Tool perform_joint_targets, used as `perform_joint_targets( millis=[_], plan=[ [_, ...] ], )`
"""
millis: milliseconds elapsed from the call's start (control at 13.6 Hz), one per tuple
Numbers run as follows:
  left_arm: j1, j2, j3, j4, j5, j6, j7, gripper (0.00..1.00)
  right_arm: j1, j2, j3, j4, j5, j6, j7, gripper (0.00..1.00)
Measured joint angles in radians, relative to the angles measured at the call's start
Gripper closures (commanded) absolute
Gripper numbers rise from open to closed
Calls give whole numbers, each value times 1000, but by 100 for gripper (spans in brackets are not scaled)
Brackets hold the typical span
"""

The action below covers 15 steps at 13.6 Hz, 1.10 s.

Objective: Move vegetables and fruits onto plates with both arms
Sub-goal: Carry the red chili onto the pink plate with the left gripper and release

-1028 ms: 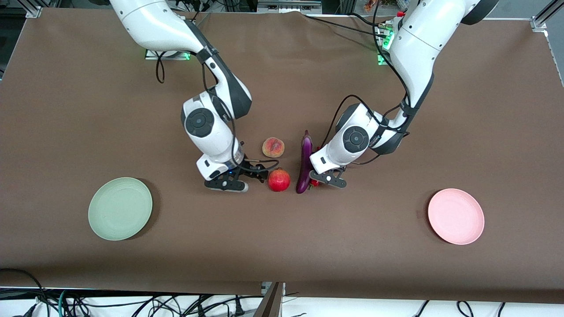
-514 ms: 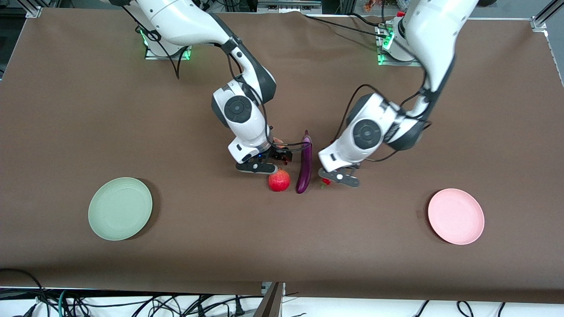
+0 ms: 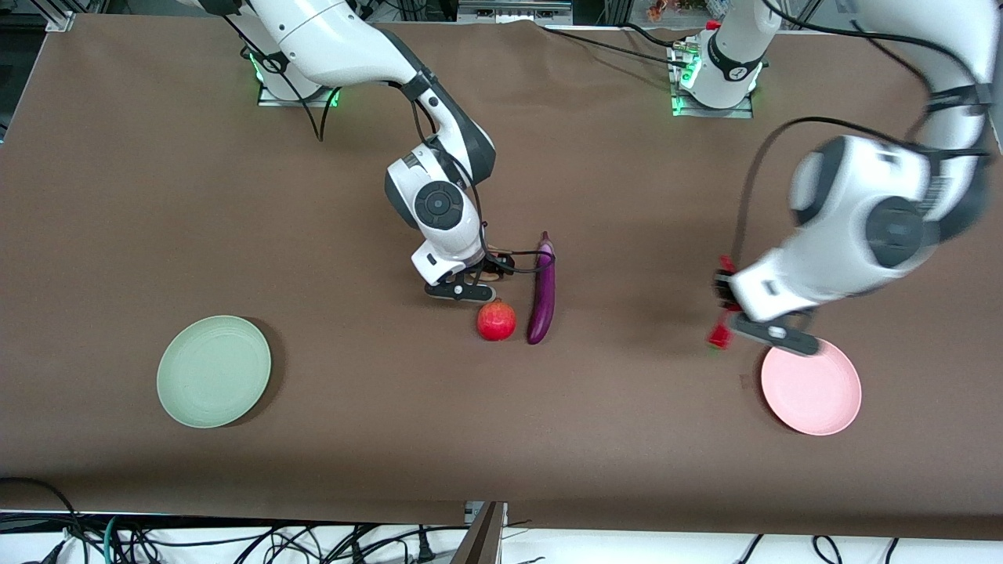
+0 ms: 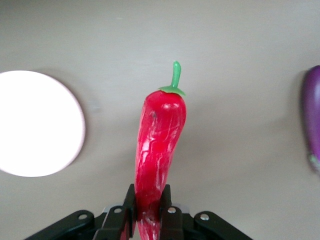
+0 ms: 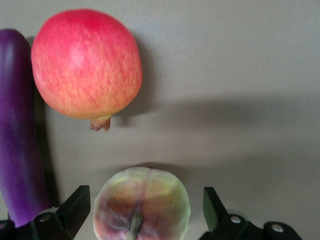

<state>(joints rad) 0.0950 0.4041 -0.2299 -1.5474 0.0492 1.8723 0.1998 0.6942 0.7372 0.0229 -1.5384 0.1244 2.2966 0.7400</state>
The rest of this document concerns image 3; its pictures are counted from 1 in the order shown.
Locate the aluminium frame profile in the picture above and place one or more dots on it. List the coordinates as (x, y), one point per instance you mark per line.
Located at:
(59, 19)

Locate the dark table leg bar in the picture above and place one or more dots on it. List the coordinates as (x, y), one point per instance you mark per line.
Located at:
(482, 536)

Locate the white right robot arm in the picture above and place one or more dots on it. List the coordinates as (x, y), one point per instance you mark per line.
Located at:
(313, 39)

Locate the red chili pepper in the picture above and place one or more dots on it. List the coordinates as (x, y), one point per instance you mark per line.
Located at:
(718, 337)

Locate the brown table cover mat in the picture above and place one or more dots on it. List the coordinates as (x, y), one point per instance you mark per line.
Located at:
(235, 219)

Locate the pale green round plate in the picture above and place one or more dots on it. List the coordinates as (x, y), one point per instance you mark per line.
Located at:
(213, 372)

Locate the pink round plate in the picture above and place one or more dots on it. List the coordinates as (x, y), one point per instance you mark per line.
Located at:
(815, 392)

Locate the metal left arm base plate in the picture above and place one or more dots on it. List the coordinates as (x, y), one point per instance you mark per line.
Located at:
(736, 112)

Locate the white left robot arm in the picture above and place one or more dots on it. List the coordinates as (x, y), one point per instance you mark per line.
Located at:
(878, 204)

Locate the long purple eggplant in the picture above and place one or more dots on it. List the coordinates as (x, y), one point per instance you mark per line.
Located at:
(542, 305)

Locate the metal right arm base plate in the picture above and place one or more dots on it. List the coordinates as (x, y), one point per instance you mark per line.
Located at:
(270, 98)

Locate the grey control box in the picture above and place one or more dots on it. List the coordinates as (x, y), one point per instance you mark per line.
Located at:
(513, 12)

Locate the red pomegranate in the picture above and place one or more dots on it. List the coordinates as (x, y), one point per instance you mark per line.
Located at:
(497, 321)

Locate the small tan peach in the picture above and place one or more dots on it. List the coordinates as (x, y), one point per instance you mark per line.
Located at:
(492, 275)

